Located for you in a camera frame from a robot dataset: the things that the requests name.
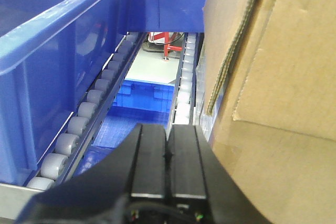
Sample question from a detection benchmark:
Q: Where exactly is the grey metal shelf beam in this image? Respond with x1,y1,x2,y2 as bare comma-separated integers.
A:
1,183,42,220

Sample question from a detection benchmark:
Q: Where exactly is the left grey roller track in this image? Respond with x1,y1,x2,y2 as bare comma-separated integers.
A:
27,32,145,190

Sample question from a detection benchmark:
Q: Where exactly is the blue plastic crate below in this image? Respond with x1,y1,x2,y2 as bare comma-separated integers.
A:
74,79,174,176

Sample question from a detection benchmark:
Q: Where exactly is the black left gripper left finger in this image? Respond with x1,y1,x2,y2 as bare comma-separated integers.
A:
15,124,166,223

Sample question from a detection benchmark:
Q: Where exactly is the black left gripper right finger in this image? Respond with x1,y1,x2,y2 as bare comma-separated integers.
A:
168,124,270,223

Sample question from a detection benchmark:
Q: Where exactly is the large blue plastic bin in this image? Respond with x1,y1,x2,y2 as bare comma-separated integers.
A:
1,0,205,186

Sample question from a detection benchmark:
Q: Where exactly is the brown cardboard box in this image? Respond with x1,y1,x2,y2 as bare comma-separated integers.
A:
204,0,335,223

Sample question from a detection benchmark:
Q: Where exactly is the red metal stand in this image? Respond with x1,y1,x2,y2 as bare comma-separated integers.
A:
148,32,184,61

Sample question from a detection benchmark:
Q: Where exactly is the right white roller track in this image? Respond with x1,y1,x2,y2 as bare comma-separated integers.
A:
166,33,197,132

